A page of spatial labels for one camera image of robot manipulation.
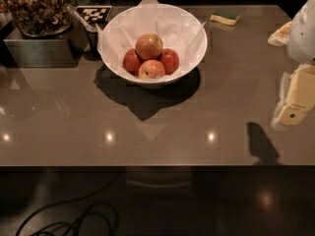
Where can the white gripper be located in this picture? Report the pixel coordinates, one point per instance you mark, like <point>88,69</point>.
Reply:
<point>302,36</point>

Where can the yellow-red apple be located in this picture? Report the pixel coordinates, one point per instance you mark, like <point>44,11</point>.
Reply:
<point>151,69</point>
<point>149,46</point>

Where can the right red apple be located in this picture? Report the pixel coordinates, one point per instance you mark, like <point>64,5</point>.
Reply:
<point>170,60</point>

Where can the red apple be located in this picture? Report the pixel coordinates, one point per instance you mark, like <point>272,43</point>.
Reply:
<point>170,60</point>
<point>132,62</point>

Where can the white bowl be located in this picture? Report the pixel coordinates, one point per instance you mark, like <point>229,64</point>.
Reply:
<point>193,53</point>

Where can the left red apple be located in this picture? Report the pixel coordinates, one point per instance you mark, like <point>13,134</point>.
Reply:
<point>132,62</point>

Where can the yellow green sponge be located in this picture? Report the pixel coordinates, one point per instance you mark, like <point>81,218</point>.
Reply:
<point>225,17</point>

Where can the white paper liner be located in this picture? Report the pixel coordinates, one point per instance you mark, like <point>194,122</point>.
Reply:
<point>170,23</point>

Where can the black white marker tag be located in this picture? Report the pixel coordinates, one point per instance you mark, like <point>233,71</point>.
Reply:
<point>94,14</point>

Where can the metal box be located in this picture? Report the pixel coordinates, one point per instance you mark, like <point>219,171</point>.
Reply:
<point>60,51</point>

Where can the glass jar of nuts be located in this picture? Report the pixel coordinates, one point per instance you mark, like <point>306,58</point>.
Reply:
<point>40,18</point>

